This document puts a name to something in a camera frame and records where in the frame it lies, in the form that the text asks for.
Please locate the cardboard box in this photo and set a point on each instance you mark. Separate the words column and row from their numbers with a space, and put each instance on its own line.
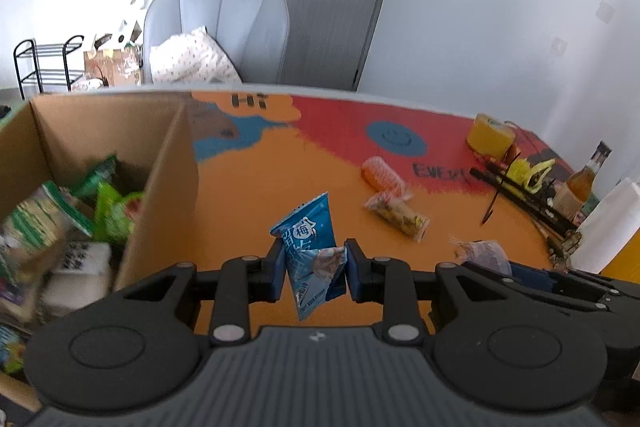
column 98, row 302

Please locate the long white snack pack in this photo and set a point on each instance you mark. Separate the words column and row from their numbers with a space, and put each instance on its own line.
column 32, row 242

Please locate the colourful cartoon table mat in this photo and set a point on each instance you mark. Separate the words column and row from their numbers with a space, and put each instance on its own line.
column 262, row 155

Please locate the white paper towel roll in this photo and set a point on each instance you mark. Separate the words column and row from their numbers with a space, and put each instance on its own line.
column 607, row 230

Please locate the clear orange snack packet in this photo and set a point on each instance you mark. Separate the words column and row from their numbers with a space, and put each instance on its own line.
column 384, row 179

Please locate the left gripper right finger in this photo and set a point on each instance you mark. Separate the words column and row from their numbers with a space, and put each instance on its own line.
column 388, row 282

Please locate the green snack bag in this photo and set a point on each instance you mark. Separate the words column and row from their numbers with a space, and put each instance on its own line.
column 116, row 215

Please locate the blue snack packet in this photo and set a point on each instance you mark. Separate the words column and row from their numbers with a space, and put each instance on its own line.
column 315, row 263

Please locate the brown glass bottle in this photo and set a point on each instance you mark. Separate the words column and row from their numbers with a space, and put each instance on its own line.
column 575, row 191

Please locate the yellow tape roll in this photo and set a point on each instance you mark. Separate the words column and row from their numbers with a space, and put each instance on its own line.
column 490, row 137

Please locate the black wire rack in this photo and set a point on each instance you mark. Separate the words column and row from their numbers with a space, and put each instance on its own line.
column 538, row 206

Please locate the purple cake packet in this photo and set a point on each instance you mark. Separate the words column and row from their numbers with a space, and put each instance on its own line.
column 486, row 254

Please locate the brown paper bag clutter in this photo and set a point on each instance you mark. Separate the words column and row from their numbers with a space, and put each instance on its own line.
column 115, row 59

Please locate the grey armchair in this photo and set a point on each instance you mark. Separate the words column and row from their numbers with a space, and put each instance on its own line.
column 253, row 33

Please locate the green leafy snack packet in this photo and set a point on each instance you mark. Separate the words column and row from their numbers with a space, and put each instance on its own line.
column 103, row 173

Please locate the white rice cake packet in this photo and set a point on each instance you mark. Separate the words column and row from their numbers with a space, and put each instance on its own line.
column 82, row 276

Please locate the orange juice bottle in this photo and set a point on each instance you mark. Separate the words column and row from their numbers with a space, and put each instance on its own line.
column 626, row 265

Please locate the black shoe rack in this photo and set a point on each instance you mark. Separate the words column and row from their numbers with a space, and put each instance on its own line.
column 47, row 67

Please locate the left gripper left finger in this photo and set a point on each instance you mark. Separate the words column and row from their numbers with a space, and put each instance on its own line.
column 241, row 282

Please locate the yellow nut snack packet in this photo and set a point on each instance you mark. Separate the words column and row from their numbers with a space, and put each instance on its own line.
column 398, row 214

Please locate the dotted white cushion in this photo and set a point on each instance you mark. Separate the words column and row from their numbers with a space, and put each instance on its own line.
column 191, row 57

